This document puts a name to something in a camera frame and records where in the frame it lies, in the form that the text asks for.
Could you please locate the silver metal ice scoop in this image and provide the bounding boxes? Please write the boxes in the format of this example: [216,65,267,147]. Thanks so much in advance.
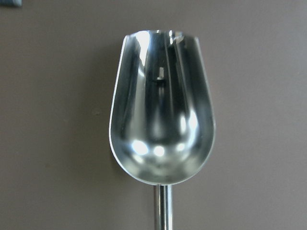
[109,30,216,230]

